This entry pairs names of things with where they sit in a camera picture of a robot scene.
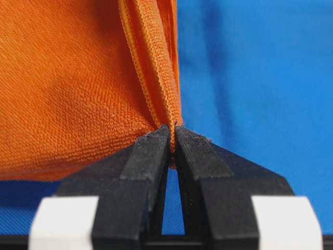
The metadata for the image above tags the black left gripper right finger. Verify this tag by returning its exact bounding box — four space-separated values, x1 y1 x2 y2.
175 126 293 249

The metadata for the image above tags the blue table cloth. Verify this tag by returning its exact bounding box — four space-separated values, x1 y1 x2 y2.
1 1 332 235

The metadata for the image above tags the orange towel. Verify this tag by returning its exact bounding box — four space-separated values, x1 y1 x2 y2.
1 1 182 181

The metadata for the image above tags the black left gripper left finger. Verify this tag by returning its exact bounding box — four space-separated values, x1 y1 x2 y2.
55 126 170 249

